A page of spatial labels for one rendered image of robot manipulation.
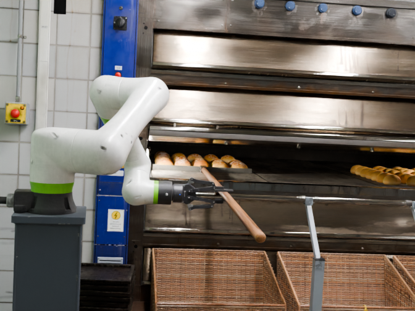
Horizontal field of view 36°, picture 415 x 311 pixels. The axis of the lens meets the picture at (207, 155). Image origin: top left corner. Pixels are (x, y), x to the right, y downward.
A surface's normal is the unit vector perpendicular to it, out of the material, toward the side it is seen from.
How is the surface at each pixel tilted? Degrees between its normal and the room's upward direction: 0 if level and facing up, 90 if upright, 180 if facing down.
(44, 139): 88
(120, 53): 90
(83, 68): 90
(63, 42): 90
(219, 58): 70
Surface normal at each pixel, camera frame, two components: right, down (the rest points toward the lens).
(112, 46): 0.10, 0.08
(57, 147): -0.24, -0.06
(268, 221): 0.11, -0.26
